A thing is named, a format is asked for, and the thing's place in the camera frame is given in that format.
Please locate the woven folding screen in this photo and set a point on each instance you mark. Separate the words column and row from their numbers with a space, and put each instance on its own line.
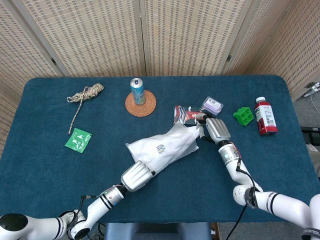
column 100, row 37

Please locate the translucent plastic zip bag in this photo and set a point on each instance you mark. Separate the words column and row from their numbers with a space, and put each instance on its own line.
column 150, row 152

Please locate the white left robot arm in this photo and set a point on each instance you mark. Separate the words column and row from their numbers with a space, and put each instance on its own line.
column 100, row 205

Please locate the white power strip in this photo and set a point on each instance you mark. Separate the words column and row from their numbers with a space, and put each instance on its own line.
column 313, row 87

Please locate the green plastic grid block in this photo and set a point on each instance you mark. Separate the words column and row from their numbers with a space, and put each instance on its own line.
column 243, row 116

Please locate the blue drink can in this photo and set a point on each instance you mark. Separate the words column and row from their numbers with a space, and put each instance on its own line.
column 138, row 93

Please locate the black and red card box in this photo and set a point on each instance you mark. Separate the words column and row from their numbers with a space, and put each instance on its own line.
column 183, row 113

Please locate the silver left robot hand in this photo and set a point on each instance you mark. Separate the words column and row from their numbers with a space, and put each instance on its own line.
column 136, row 176

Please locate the green sachet packet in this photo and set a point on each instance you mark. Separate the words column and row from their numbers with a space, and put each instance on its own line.
column 78, row 140

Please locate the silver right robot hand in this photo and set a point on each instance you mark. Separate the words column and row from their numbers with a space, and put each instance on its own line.
column 217, row 128

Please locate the blue robot base seat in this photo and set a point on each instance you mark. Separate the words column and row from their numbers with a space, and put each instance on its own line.
column 155, row 231

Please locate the black equipment box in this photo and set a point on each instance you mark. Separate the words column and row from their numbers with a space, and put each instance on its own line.
column 311, row 135

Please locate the red juice bottle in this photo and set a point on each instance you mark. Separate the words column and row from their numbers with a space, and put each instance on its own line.
column 267, row 117

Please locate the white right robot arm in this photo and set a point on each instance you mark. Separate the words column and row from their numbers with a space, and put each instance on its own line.
column 275, row 202

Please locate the clear purple plastic case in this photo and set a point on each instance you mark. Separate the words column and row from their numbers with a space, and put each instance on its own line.
column 212, row 106

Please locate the round woven coaster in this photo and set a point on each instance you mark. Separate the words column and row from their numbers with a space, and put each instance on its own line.
column 140, row 110

